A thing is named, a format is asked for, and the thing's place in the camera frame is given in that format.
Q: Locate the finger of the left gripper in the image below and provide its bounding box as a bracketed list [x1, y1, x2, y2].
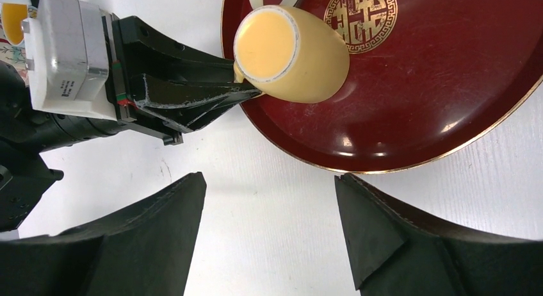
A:
[120, 16, 234, 83]
[131, 74, 262, 132]

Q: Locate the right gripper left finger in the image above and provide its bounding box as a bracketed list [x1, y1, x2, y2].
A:
[1, 172, 207, 295]

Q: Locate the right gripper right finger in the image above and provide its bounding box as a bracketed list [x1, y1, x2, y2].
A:
[335, 173, 542, 295]

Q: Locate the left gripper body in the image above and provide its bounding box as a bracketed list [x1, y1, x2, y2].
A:
[102, 13, 183, 145]

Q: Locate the yellow mug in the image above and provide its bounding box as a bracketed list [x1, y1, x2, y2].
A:
[233, 5, 350, 104]

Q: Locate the blue mug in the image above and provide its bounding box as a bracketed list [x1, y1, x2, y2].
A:
[1, 3, 37, 85]

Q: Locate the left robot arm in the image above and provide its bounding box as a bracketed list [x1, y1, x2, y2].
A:
[1, 15, 261, 232]

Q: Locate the red round tray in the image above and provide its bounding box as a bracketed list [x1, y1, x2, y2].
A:
[241, 0, 542, 174]

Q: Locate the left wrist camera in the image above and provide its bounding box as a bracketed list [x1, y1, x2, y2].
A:
[22, 0, 117, 120]

